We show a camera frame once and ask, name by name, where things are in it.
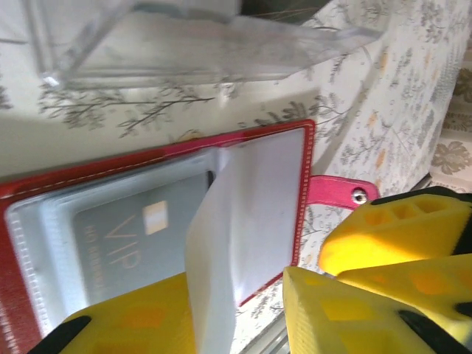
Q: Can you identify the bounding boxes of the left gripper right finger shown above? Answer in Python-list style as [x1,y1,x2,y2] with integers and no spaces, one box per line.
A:
[282,265,472,354]

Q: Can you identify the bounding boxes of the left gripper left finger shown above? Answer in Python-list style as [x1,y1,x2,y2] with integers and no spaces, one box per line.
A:
[38,272,195,354]

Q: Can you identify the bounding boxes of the red leather card holder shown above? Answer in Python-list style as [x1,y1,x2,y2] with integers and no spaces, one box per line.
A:
[0,118,381,354]

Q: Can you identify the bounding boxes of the black VIP card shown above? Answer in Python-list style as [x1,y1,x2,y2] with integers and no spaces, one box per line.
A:
[72,170,218,309]

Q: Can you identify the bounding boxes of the clear acrylic card stand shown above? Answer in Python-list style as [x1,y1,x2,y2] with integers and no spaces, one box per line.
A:
[0,0,383,89]

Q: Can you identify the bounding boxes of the aluminium frame rail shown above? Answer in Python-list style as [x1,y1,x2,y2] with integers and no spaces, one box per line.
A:
[230,313,292,354]

